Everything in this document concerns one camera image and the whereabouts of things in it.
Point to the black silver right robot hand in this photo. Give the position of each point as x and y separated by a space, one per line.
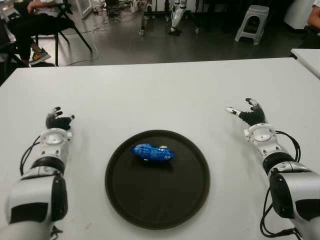
255 116

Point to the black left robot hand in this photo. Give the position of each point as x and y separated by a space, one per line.
58 122

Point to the blue Oreo cookie packet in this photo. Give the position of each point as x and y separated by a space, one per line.
152 153

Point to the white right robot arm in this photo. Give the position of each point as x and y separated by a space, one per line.
295 185

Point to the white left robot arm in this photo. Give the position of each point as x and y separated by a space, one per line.
32 190

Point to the white side table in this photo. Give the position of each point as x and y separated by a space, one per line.
308 58

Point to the black chair at edge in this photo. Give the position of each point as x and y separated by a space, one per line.
7 50

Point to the black office chair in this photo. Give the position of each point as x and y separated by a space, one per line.
311 37

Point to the seated person black trousers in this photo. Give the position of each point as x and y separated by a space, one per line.
25 27

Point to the grey plastic stool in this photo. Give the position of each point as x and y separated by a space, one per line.
257 11

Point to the white framed glass panel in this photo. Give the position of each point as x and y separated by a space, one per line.
88 13

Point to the person in white shirt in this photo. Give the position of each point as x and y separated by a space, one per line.
315 18

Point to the round dark brown tray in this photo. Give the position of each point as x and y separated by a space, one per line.
157 195

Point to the white humanoid robot leg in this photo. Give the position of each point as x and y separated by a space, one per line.
176 15

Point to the black wheeled metal stand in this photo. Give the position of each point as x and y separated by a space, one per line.
142 20

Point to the black metal frame chair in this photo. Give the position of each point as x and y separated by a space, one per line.
67 23

